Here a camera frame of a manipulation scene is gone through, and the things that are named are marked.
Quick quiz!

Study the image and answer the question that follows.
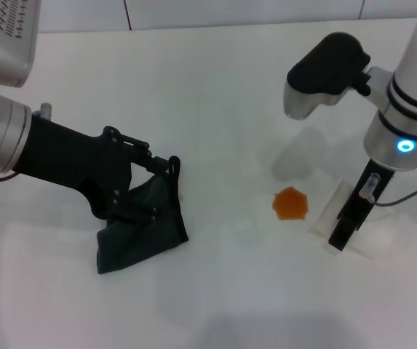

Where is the right arm cable with connector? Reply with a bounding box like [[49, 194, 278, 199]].
[[360, 173, 417, 208]]

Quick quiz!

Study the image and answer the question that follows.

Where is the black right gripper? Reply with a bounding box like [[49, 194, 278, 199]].
[[328, 159, 394, 252]]

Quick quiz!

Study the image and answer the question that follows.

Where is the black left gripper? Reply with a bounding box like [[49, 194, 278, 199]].
[[13, 116, 171, 225]]

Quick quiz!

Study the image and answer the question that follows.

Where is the left wrist camera housing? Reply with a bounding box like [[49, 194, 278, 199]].
[[0, 0, 41, 89]]

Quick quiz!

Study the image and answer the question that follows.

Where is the left arm cable with connector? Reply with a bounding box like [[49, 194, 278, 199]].
[[0, 103, 52, 182]]

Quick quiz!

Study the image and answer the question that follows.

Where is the right wrist camera housing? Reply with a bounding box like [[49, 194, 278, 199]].
[[282, 31, 373, 120]]

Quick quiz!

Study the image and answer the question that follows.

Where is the arm cable with connector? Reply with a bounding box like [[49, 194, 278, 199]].
[[0, 103, 52, 182], [360, 173, 417, 208]]

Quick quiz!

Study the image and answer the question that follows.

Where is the white paper cup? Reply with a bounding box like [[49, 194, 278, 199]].
[[308, 177, 384, 259]]

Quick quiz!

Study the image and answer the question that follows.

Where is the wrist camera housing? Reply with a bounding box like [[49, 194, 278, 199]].
[[282, 31, 373, 120], [0, 0, 41, 89]]

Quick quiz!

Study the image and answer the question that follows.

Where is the orange liquid stain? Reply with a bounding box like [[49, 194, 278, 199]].
[[271, 186, 310, 222]]

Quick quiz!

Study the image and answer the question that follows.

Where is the dark blue rag with loop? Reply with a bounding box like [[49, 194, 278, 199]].
[[96, 156, 189, 276]]

